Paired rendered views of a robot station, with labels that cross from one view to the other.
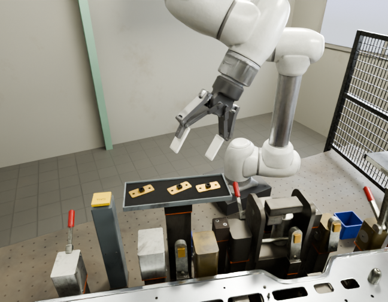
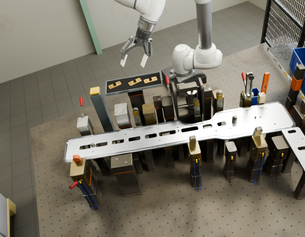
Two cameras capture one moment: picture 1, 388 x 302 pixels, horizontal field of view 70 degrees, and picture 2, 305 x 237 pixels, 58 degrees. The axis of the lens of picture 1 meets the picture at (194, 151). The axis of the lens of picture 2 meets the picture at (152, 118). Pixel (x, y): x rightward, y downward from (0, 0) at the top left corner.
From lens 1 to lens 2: 0.84 m
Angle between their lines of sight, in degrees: 17
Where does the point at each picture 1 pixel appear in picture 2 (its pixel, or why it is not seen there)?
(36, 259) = (65, 127)
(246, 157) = (185, 58)
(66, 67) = not seen: outside the picture
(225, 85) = (140, 33)
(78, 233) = (86, 113)
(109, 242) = (102, 113)
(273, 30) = (157, 6)
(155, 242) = (122, 109)
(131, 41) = not seen: outside the picture
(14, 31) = not seen: outside the picture
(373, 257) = (240, 111)
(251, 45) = (148, 14)
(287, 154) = (210, 53)
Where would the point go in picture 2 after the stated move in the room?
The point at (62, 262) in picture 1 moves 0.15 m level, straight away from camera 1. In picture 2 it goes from (81, 121) to (72, 109)
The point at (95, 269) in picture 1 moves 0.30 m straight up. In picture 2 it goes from (98, 130) to (86, 103)
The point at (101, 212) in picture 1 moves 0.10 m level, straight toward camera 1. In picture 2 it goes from (95, 97) to (99, 106)
